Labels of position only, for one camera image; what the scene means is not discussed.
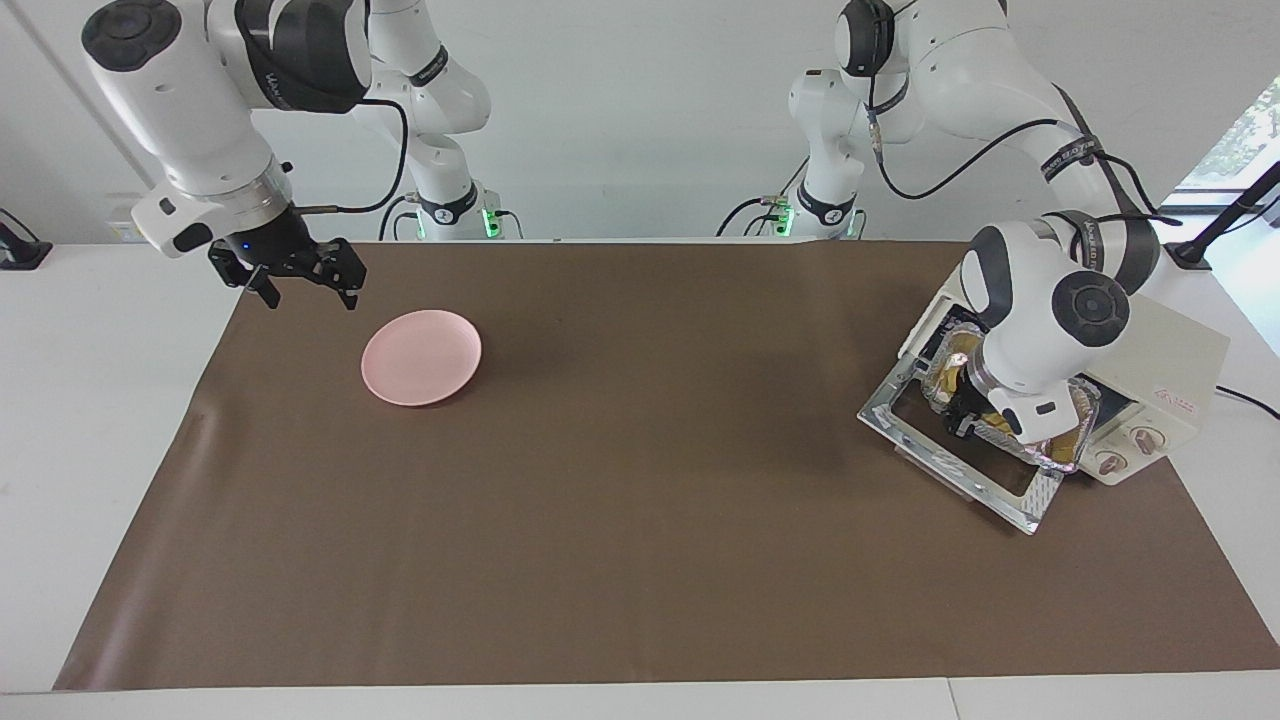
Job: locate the beige oven knob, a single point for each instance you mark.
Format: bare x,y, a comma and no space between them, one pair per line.
1110,462
1148,440

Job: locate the white toaster oven body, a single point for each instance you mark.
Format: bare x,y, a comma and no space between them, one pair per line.
1180,350

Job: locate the aluminium foil tray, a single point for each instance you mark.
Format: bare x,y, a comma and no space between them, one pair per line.
1065,440

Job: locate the black desk clamp mount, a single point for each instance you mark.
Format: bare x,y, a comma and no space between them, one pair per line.
20,255

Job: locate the brown table mat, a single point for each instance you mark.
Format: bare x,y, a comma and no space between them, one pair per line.
650,500

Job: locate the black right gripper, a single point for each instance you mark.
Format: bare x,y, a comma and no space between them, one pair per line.
275,245

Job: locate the pink round plate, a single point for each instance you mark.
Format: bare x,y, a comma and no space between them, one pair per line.
420,358

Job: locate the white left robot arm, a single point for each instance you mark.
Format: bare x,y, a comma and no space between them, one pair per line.
1030,330

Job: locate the white wall power socket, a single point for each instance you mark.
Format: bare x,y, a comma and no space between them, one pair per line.
118,232

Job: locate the window with green view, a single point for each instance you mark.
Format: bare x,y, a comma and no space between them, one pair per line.
1255,130

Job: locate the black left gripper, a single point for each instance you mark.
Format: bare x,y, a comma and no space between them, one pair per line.
975,402

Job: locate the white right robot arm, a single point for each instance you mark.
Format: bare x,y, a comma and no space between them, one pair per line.
200,120

